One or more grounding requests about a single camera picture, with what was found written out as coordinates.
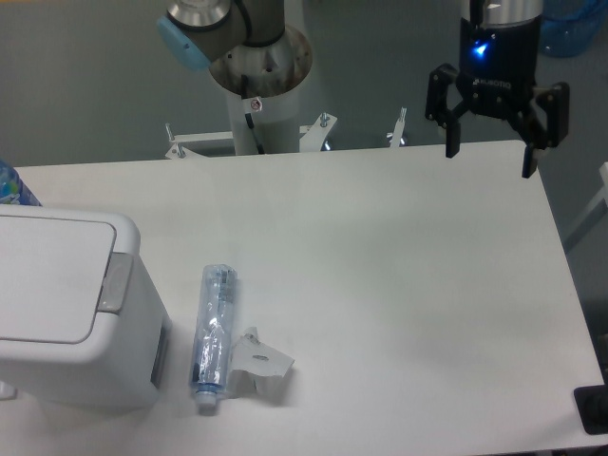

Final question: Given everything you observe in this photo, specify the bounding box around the white frame bracket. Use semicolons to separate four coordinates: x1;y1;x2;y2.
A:
299;112;338;152
164;123;235;160
387;106;408;148

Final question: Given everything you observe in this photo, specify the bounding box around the black device at edge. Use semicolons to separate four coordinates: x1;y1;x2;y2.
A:
574;385;607;435

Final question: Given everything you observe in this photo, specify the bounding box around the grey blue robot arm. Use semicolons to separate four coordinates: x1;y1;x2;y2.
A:
157;1;570;178

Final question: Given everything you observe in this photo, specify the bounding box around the blue labelled bottle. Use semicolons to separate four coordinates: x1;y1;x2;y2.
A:
0;161;42;206

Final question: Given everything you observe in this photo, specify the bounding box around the white frame bracket right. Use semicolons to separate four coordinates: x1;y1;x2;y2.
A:
387;106;408;148

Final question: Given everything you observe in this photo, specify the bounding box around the white frame bracket middle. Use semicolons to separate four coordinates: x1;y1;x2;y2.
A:
299;112;338;152

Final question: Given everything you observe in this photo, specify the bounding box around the white frame bracket left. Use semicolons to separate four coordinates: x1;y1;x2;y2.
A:
164;123;235;160

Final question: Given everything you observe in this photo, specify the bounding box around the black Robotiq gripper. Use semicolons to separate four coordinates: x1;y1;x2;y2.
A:
425;1;570;179

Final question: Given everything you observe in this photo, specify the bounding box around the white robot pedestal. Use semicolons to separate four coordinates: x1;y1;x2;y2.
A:
209;25;313;156

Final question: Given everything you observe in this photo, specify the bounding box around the crushed clear plastic bottle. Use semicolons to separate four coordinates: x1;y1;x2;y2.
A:
189;264;238;412

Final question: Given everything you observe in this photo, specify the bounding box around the white stand at right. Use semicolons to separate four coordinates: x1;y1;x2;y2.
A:
562;162;607;254

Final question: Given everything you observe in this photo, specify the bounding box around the blue water jug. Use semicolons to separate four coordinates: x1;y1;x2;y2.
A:
539;0;607;58

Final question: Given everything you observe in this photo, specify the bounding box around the white push-lid trash can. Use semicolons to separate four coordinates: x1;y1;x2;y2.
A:
1;205;171;409

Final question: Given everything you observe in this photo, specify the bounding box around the black cable on pedestal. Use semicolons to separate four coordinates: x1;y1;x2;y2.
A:
240;73;266;156

